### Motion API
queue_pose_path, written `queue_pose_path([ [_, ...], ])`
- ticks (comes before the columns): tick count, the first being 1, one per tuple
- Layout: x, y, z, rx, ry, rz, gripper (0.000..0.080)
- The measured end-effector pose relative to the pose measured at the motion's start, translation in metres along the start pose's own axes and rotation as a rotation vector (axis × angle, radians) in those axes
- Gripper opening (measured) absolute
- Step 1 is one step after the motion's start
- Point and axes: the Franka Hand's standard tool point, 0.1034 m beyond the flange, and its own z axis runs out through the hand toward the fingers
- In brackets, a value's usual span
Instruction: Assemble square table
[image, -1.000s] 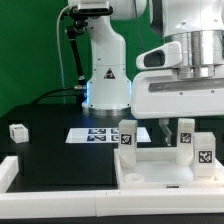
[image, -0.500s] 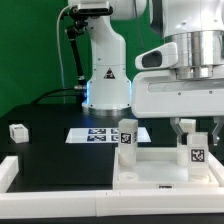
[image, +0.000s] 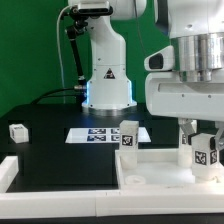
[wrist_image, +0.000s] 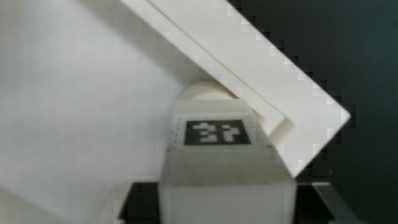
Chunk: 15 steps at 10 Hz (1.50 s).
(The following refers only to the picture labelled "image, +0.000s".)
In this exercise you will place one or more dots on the white square table top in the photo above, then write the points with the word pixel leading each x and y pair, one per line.
pixel 157 171

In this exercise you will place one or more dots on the white U-shaped fence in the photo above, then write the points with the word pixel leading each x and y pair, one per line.
pixel 97 203

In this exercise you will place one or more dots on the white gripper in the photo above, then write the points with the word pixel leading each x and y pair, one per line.
pixel 167 96

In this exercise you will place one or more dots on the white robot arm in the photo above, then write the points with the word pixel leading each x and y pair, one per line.
pixel 168 54

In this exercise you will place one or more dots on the black camera on mount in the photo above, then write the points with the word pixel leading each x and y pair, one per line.
pixel 80 12

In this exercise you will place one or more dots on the fiducial marker sheet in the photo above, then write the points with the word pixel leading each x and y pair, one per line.
pixel 95 135

